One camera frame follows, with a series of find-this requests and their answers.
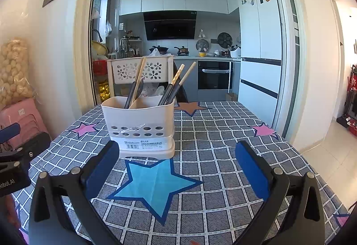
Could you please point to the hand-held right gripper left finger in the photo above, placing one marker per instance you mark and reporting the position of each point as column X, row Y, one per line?
column 101, row 169

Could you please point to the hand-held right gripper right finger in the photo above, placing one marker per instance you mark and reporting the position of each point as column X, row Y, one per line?
column 252, row 169

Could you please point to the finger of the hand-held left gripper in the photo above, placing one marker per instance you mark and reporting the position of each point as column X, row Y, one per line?
column 36, row 147
column 9, row 133

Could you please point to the white plastic utensil holder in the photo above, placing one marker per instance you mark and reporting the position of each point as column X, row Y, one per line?
column 139, row 116

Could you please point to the patterned bamboo chopstick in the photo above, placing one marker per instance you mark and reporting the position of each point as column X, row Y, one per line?
column 178, row 73

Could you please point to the pink plastic stool stack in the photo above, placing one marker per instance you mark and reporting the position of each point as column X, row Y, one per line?
column 25, row 119

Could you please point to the grey checked star tablecloth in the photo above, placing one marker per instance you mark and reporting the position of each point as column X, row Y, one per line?
column 212, row 136

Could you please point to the bag of round puffed snacks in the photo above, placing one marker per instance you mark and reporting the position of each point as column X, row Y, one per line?
column 12, row 72

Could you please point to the small cardboard box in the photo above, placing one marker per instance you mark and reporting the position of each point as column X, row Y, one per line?
column 231, row 97

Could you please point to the gold foil package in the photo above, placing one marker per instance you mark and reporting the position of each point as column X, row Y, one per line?
column 104, row 92

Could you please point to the clear plastic bag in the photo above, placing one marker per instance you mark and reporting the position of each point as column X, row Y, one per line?
column 150, row 91

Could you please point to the black built-in oven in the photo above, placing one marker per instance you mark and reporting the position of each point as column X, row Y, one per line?
column 213, row 77

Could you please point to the beige perforated plastic chair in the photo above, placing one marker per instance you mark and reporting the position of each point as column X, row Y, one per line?
column 125, row 70

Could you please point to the yellow basin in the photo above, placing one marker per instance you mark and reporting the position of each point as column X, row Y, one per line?
column 99, row 48

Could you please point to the white rice cooker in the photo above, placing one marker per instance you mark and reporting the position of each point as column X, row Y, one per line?
column 235, row 53

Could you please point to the red and black equipment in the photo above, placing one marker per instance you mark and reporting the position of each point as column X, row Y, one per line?
column 352, row 99

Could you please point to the tall metal kettle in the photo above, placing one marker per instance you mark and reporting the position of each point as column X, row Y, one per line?
column 125, row 48

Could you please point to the yellow bowl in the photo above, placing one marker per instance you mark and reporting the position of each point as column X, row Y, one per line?
column 202, row 54

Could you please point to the white refrigerator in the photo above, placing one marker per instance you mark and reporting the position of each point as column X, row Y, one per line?
column 259, row 38

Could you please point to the black wok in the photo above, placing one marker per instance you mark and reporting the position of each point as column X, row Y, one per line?
column 159, row 49

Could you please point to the round black hanging pan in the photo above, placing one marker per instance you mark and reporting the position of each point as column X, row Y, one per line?
column 224, row 39

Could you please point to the small cooking pot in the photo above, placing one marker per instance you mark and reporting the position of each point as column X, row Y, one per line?
column 182, row 50

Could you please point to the black range hood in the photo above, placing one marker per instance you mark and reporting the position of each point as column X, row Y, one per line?
column 170, row 25

